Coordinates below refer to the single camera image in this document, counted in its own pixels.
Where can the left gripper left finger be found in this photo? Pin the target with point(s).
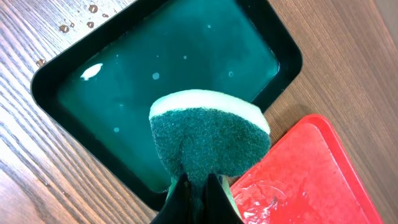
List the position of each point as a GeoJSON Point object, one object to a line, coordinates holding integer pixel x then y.
{"type": "Point", "coordinates": [178, 208]}

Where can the green yellow sponge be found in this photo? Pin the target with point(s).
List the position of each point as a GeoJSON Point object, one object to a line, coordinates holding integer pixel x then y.
{"type": "Point", "coordinates": [203, 132]}

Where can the red plastic tray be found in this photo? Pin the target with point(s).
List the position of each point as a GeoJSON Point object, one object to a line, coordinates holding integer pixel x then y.
{"type": "Point", "coordinates": [307, 177]}

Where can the black tray with green water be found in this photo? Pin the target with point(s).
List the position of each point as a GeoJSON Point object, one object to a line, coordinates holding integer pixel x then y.
{"type": "Point", "coordinates": [101, 88]}

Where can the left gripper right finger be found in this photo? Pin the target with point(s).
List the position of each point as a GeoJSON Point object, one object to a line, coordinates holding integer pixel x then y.
{"type": "Point", "coordinates": [219, 205]}

